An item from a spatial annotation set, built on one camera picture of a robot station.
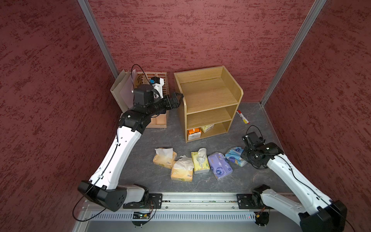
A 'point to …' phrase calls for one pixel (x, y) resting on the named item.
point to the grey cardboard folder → (116, 89)
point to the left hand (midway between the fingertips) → (175, 100)
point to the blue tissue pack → (234, 154)
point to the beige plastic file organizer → (160, 121)
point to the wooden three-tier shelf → (212, 98)
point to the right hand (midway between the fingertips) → (245, 159)
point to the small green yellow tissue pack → (206, 128)
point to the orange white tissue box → (194, 134)
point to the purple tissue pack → (220, 166)
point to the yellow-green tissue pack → (200, 160)
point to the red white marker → (244, 119)
